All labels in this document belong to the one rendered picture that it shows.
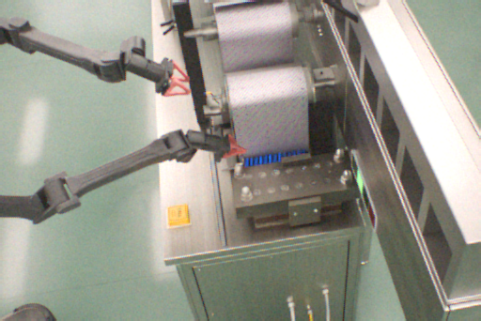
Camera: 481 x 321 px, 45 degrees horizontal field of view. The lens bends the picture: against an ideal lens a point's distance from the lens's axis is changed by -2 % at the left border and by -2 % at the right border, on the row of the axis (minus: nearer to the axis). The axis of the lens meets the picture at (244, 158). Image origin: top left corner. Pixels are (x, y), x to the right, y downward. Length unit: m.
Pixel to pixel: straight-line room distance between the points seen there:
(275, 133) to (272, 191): 0.18
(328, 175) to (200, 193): 0.46
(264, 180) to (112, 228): 1.47
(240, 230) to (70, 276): 1.37
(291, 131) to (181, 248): 0.52
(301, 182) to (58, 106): 2.42
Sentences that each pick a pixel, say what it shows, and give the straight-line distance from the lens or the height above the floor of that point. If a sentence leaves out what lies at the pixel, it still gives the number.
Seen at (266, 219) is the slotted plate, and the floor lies 0.93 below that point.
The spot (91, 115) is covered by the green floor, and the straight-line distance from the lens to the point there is 3.84.
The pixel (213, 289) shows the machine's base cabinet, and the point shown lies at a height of 0.66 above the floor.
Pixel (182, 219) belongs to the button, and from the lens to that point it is 1.96.
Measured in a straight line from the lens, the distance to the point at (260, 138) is 1.90.
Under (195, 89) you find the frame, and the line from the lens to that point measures 2.16.
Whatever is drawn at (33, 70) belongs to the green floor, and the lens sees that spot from 4.39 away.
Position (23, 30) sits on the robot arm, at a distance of 1.94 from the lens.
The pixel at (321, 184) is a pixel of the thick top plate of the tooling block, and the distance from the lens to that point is 1.87.
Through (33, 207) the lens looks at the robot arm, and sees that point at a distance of 1.74.
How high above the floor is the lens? 2.48
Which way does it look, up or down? 48 degrees down
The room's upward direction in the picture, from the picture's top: 8 degrees counter-clockwise
